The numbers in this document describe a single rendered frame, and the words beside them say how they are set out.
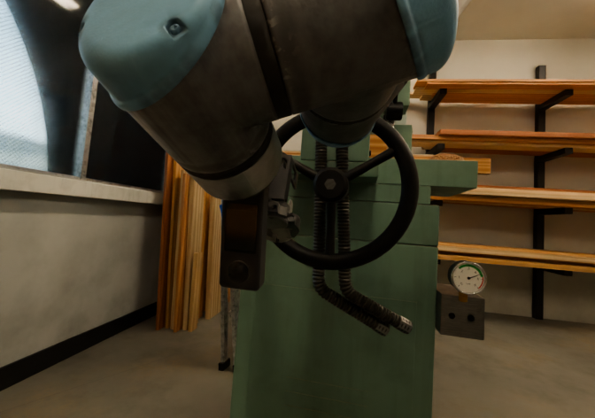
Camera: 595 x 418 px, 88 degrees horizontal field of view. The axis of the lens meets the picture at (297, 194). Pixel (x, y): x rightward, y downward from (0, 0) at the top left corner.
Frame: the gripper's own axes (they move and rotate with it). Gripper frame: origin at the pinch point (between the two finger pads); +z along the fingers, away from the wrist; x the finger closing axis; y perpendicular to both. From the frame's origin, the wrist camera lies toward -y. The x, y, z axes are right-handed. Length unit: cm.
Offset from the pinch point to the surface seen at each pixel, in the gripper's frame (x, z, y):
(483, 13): -111, 157, 269
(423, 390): -27.1, 32.8, -19.9
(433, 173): -27.4, 17.2, 23.0
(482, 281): -35.4, 18.6, 0.8
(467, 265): -32.7, 17.7, 3.4
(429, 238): -27.2, 22.1, 9.5
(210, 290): 88, 166, 6
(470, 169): -34.8, 16.8, 23.9
